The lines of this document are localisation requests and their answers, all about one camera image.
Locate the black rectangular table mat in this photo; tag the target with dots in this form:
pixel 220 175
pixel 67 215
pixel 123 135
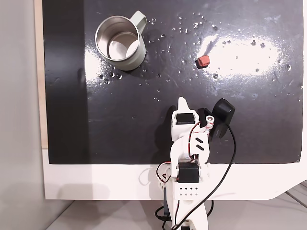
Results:
pixel 120 119

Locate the light wooden board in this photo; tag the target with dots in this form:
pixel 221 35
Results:
pixel 39 72

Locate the red cube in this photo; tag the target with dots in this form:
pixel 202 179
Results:
pixel 204 62

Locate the pale green steel mug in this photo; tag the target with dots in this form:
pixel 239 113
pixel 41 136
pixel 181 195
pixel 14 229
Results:
pixel 138 62

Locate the black camera box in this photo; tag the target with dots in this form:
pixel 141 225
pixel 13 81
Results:
pixel 223 112

